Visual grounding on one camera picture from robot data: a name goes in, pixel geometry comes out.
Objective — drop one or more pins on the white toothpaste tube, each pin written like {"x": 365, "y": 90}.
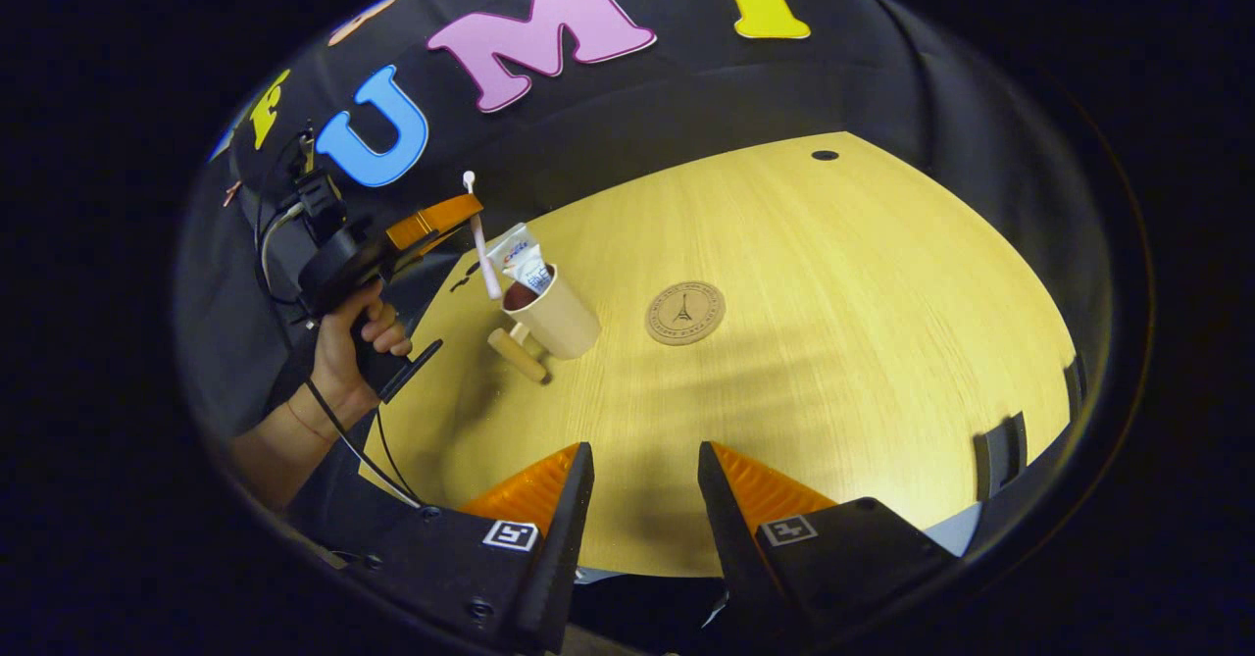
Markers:
{"x": 515, "y": 249}

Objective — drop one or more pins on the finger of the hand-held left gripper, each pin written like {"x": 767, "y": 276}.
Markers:
{"x": 431, "y": 217}

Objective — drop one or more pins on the pale pink toothbrush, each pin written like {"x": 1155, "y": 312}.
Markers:
{"x": 480, "y": 244}

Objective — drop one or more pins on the round cork coaster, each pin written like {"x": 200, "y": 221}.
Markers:
{"x": 685, "y": 313}

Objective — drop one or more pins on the black backdrop cloth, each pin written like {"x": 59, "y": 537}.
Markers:
{"x": 784, "y": 87}

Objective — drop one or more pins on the black desk edge clamp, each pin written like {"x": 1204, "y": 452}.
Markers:
{"x": 1000, "y": 455}

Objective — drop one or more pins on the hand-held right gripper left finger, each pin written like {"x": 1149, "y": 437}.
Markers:
{"x": 564, "y": 538}

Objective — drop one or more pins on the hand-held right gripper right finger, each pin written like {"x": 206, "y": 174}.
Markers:
{"x": 730, "y": 538}

